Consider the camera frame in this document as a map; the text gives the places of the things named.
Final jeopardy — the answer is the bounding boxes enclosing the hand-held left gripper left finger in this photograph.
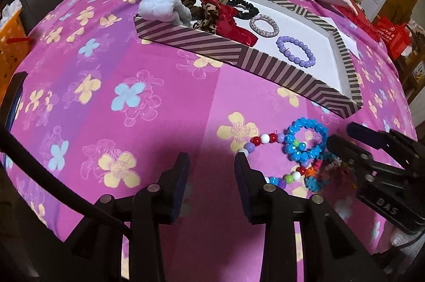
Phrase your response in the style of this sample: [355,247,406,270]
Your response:
[71,152,191,282]

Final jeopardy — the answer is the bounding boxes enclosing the red satin hair bow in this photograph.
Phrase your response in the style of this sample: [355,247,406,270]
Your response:
[198,0,259,46]

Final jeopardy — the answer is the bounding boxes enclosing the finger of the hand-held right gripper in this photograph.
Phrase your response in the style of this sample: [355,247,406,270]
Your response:
[347,122,425,167]
[327,135,403,180]

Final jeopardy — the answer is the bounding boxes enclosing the white crumpled tissue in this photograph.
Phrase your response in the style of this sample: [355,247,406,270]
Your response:
[2,0,22,20]

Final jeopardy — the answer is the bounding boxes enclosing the multicolour flower bead bracelet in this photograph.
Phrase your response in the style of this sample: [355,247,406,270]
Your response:
[300,152,357,193]

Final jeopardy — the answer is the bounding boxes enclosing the round multicolour bead bracelet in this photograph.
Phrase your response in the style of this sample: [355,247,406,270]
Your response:
[237,133,304,188]

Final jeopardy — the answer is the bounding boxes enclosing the black cable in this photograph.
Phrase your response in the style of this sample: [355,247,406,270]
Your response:
[0,126,133,233]

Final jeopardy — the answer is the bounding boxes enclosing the orange plastic basket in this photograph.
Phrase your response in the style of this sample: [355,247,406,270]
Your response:
[0,8,30,80]

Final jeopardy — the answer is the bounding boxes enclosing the white paper sheet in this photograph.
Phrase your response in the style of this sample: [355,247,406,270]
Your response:
[324,17,361,57]

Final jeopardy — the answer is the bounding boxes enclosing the red gift bags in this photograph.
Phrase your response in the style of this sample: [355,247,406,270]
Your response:
[334,3,412,58]

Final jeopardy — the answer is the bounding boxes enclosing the purple bead bracelet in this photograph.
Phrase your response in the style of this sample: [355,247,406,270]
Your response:
[275,36,317,68]

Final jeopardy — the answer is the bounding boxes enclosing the leopard print hair bow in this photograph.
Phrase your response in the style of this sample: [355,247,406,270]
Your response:
[193,0,230,31]

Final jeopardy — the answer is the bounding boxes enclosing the blue bead bracelet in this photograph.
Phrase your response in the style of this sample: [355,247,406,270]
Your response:
[283,118,329,166]

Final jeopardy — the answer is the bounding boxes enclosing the dark phone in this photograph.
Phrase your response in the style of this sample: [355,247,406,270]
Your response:
[0,71,29,133]

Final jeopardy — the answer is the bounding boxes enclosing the white fluffy scrunchie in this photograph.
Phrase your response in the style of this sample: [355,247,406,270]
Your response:
[138,0,192,26]

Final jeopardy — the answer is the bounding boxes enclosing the striped cardboard box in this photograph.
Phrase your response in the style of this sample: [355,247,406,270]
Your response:
[133,0,363,118]

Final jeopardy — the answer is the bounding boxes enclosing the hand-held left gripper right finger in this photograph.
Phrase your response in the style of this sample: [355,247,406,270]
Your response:
[234,152,357,282]

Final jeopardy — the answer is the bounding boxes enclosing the black scrunchie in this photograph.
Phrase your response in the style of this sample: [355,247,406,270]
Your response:
[226,0,260,20]

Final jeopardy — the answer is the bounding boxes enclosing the silver glitter hair tie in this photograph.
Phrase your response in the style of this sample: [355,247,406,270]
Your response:
[249,14,279,38]

